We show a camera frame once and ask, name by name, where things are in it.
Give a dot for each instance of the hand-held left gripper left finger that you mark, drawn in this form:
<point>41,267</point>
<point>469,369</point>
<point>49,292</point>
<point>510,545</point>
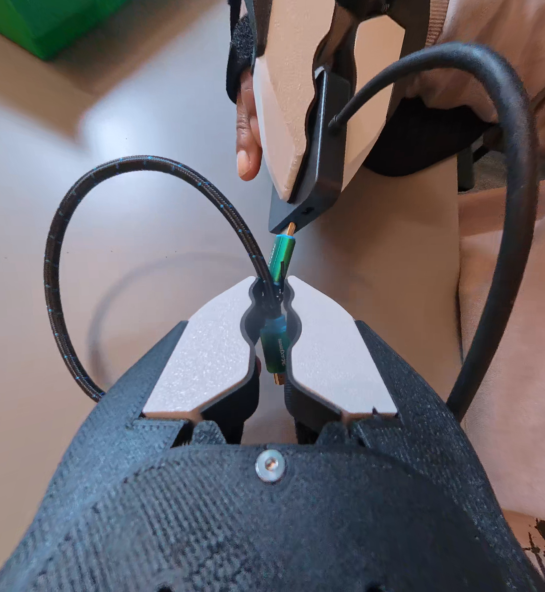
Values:
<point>203,365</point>

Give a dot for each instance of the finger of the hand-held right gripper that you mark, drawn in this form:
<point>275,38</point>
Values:
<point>284,115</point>
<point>378,51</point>

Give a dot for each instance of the person's right hand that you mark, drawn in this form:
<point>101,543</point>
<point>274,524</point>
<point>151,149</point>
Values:
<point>247,138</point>

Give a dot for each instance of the black adapter hub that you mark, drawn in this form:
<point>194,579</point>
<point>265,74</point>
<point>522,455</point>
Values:
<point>323,162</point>

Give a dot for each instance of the green plastic bin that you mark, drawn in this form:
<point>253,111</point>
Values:
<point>46,23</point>

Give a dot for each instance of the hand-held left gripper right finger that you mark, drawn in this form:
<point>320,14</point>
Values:
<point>337,365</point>

